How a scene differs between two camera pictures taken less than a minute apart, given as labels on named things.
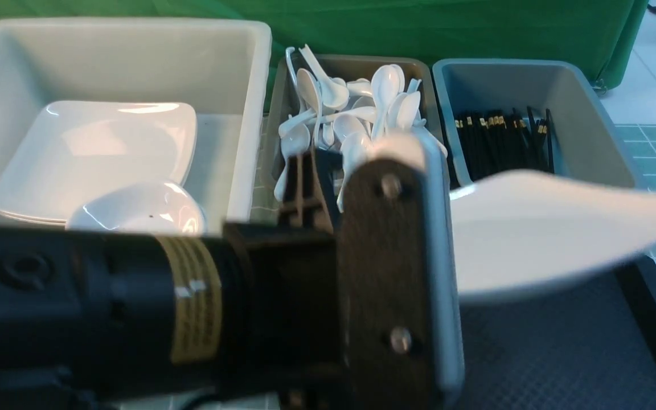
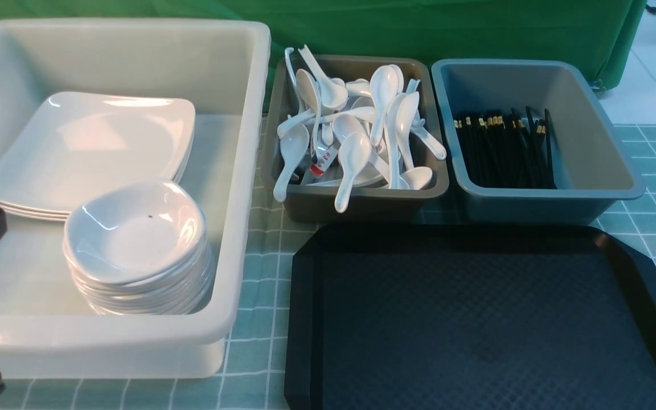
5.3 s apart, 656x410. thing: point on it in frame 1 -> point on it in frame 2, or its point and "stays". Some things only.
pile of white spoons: x=348 y=113 stays
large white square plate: x=524 y=228 -> x=80 y=142
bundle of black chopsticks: x=492 y=143 stays
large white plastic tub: x=13 y=68 stays
